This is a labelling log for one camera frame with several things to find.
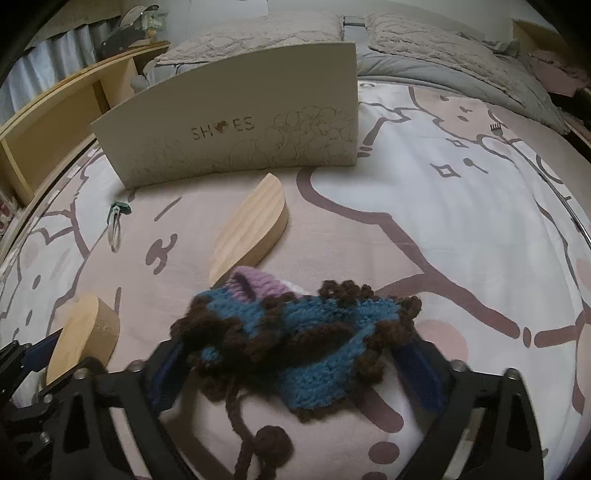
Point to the beige curtain valance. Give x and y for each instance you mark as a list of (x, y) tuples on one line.
[(74, 18)]

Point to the blue brown knitted pouch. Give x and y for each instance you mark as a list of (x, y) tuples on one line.
[(300, 337)]

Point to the grey white curtain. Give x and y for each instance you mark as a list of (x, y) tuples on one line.
[(51, 60)]

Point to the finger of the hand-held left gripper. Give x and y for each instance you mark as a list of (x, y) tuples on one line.
[(23, 422), (37, 355)]

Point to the printed blanket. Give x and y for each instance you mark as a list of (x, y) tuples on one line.
[(438, 230)]

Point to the pink cloth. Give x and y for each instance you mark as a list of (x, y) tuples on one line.
[(558, 69)]

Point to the green clip with white loop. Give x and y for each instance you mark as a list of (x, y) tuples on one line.
[(115, 221)]

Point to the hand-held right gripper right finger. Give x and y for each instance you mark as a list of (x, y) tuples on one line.
[(418, 369)]

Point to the beige quilted pillow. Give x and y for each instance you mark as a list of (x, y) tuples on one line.
[(249, 32), (438, 46)]

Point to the leaf-shaped wooden block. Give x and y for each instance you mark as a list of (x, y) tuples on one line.
[(81, 337), (251, 226)]

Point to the wooden nightstand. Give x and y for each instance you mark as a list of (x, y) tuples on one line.
[(535, 34)]

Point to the white cap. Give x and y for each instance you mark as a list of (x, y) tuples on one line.
[(129, 16)]

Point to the white shoe box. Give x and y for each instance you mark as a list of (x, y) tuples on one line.
[(221, 106)]

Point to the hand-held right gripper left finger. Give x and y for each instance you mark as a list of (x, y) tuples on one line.
[(167, 371)]

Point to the grey plush toy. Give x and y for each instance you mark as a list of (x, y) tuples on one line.
[(138, 82)]

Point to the wooden shelf unit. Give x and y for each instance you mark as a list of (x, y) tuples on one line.
[(51, 110)]

